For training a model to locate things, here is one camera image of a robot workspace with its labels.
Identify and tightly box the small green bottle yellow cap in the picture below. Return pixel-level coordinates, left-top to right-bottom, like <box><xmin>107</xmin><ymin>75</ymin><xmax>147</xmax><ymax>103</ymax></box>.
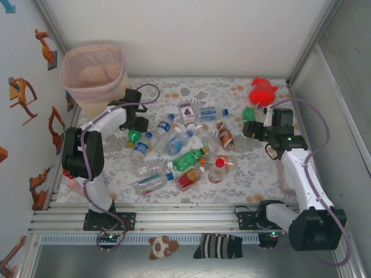
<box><xmin>126</xmin><ymin>129</ymin><xmax>145</xmax><ymax>148</ymax></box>

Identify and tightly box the clear bottle dark blue label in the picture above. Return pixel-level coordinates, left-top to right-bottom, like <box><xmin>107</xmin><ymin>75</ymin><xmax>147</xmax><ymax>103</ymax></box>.
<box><xmin>129</xmin><ymin>131</ymin><xmax>154</xmax><ymax>162</ymax></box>

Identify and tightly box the clear Pepsi bottle blue cap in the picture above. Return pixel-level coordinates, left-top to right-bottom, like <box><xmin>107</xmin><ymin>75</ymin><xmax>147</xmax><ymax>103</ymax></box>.
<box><xmin>152</xmin><ymin>113</ymin><xmax>176</xmax><ymax>137</ymax></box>

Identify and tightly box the clear bottle white cap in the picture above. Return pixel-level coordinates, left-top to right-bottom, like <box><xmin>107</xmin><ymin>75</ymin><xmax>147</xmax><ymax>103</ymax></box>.
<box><xmin>194</xmin><ymin>123</ymin><xmax>220</xmax><ymax>156</ymax></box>
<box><xmin>155</xmin><ymin>126</ymin><xmax>182</xmax><ymax>154</ymax></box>
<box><xmin>132</xmin><ymin>160</ymin><xmax>174</xmax><ymax>178</ymax></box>

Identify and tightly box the clear bottle light blue cap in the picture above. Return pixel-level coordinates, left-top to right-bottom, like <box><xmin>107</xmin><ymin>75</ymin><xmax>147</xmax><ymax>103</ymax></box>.
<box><xmin>163</xmin><ymin>129</ymin><xmax>195</xmax><ymax>157</ymax></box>

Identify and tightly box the purple grape juice carton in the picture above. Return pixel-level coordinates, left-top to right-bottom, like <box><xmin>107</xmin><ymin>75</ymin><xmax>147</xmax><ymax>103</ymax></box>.
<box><xmin>179</xmin><ymin>101</ymin><xmax>195</xmax><ymax>122</ymax></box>

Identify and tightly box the brown chocolate drink bottle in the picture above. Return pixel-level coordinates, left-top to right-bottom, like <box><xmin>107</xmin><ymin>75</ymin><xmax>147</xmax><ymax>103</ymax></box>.
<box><xmin>216</xmin><ymin>118</ymin><xmax>236</xmax><ymax>151</ymax></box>

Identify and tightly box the clear bottle blue strip label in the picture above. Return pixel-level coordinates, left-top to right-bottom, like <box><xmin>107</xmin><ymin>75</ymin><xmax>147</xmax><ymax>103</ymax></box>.
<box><xmin>133</xmin><ymin>172</ymin><xmax>174</xmax><ymax>196</ymax></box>

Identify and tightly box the clear bottle pale blue label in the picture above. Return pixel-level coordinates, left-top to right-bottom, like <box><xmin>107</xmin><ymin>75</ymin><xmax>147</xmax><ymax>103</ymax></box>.
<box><xmin>194</xmin><ymin>105</ymin><xmax>230</xmax><ymax>124</ymax></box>

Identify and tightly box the clear bottle red cap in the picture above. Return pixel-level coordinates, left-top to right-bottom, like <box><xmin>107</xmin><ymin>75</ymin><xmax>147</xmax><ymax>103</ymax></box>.
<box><xmin>208</xmin><ymin>159</ymin><xmax>230</xmax><ymax>185</ymax></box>

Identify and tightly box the green plastic toy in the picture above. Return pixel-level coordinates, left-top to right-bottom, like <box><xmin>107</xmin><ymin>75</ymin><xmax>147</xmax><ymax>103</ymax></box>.
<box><xmin>242</xmin><ymin>106</ymin><xmax>257</xmax><ymax>122</ymax></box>

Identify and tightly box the floral patterned tablecloth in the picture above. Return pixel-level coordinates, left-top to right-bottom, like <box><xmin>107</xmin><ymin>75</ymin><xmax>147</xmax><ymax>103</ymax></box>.
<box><xmin>56</xmin><ymin>76</ymin><xmax>299</xmax><ymax>205</ymax></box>

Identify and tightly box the red plastic toy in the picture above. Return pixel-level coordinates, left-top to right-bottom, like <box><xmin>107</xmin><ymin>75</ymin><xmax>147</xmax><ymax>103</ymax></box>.
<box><xmin>249</xmin><ymin>76</ymin><xmax>279</xmax><ymax>109</ymax></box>

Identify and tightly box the large green bottle yellow cap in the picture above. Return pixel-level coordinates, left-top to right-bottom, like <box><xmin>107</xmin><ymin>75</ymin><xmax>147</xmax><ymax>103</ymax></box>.
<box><xmin>172</xmin><ymin>147</ymin><xmax>209</xmax><ymax>172</ymax></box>

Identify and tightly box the red label tea bottle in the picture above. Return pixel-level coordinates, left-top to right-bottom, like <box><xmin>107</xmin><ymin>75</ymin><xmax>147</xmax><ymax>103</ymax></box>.
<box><xmin>175</xmin><ymin>166</ymin><xmax>207</xmax><ymax>192</ymax></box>

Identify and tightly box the clear bottle orange cap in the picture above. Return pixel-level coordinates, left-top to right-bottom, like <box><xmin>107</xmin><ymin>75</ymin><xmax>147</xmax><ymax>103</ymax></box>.
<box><xmin>199</xmin><ymin>155</ymin><xmax>238</xmax><ymax>170</ymax></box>

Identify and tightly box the pink plush toy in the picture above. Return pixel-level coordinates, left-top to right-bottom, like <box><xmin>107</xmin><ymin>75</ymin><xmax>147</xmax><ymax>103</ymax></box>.
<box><xmin>62</xmin><ymin>169</ymin><xmax>88</xmax><ymax>197</ymax></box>

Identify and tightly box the black white striped sock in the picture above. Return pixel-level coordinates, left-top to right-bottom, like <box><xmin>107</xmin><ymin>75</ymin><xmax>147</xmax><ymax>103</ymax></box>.
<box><xmin>192</xmin><ymin>233</ymin><xmax>243</xmax><ymax>260</ymax></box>

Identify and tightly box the brown teddy bear toy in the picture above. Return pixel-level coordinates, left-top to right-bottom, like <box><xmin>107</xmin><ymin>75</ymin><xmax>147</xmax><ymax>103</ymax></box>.
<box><xmin>148</xmin><ymin>235</ymin><xmax>180</xmax><ymax>261</ymax></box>

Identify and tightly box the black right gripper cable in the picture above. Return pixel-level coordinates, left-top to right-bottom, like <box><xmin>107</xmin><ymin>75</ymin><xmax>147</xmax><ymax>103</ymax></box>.
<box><xmin>264</xmin><ymin>143</ymin><xmax>279</xmax><ymax>160</ymax></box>

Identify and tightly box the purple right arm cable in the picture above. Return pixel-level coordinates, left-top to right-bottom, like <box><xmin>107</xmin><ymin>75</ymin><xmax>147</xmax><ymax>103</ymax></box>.
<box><xmin>262</xmin><ymin>97</ymin><xmax>353</xmax><ymax>268</ymax></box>

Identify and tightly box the aluminium frame post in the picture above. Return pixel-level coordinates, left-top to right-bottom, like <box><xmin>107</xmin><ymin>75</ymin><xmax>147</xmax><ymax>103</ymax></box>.
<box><xmin>34</xmin><ymin>0</ymin><xmax>70</xmax><ymax>54</ymax></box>
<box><xmin>288</xmin><ymin>0</ymin><xmax>347</xmax><ymax>86</ymax></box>

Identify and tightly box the aluminium frame rail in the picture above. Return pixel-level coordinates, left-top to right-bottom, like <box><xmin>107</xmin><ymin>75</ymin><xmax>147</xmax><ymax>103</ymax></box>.
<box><xmin>28</xmin><ymin>202</ymin><xmax>301</xmax><ymax>232</ymax></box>

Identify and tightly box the white slotted cable duct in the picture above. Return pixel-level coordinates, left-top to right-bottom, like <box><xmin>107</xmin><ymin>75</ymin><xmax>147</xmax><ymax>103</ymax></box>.
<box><xmin>39</xmin><ymin>233</ymin><xmax>260</xmax><ymax>246</ymax></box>

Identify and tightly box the orange curved frame wall sticker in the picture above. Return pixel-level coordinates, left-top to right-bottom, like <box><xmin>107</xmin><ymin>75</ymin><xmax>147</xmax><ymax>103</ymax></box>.
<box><xmin>8</xmin><ymin>76</ymin><xmax>38</xmax><ymax>126</ymax></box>

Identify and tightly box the blue wall sticker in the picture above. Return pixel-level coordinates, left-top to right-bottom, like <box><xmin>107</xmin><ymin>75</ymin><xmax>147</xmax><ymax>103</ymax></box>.
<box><xmin>0</xmin><ymin>0</ymin><xmax>17</xmax><ymax>14</ymax></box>

